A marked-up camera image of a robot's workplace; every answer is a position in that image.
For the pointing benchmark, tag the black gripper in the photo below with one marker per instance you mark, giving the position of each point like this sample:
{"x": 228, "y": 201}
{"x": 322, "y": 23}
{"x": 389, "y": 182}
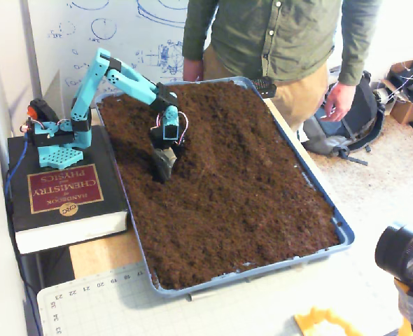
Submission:
{"x": 163, "y": 162}

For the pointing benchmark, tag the brown soil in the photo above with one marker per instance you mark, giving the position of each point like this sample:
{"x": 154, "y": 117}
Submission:
{"x": 227, "y": 192}

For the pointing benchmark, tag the person right forearm green sleeve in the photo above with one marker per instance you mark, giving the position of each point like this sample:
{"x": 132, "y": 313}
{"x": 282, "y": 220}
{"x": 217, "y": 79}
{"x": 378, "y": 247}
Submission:
{"x": 197, "y": 31}

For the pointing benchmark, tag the teal five-joint robot arm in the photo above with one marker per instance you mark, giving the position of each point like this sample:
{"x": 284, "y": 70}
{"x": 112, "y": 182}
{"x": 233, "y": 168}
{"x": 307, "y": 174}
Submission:
{"x": 84, "y": 91}

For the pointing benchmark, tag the person left forearm green sleeve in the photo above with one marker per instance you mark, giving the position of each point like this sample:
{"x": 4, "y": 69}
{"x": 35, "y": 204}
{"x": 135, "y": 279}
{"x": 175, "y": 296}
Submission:
{"x": 357, "y": 45}

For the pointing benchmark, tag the person right hand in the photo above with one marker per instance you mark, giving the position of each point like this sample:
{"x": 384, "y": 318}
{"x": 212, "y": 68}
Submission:
{"x": 192, "y": 70}

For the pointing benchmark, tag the person left hand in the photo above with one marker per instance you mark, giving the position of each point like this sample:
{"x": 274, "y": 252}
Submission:
{"x": 339, "y": 99}

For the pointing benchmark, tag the black chemistry physics handbook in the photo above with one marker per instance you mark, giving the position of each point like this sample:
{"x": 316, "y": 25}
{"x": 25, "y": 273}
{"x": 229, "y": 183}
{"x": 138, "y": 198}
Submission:
{"x": 66, "y": 189}

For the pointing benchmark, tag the black perforated box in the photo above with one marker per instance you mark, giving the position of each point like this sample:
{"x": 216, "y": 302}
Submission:
{"x": 262, "y": 87}

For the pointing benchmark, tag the black round device orange face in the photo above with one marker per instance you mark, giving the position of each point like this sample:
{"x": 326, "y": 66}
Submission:
{"x": 43, "y": 108}

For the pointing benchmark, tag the grey metal bar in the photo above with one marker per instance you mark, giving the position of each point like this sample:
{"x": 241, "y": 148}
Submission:
{"x": 201, "y": 297}

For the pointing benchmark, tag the whiteboard with blue drawings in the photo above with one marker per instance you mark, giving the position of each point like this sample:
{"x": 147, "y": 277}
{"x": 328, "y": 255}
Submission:
{"x": 122, "y": 21}

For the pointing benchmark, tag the white grid cutting mat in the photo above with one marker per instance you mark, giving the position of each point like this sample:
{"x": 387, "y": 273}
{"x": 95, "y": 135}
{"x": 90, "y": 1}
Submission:
{"x": 122, "y": 308}

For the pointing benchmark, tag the person body green shirt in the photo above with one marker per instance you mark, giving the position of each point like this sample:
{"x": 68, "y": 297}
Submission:
{"x": 280, "y": 42}

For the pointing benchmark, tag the grey black backpack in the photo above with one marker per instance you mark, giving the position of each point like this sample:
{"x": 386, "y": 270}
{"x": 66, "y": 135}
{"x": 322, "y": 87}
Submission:
{"x": 353, "y": 122}

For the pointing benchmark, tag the blue plastic tray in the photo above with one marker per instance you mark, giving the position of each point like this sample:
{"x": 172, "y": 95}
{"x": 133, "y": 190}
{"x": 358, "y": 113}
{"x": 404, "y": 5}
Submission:
{"x": 347, "y": 238}

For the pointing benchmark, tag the brown cardboard box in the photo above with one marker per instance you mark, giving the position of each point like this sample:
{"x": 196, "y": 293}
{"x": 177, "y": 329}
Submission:
{"x": 404, "y": 112}

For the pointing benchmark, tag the yellow plastic bracket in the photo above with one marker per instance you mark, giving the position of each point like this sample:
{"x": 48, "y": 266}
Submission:
{"x": 318, "y": 322}

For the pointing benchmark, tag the black round camera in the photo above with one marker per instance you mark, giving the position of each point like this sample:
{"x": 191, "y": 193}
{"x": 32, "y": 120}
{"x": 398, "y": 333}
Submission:
{"x": 399, "y": 248}

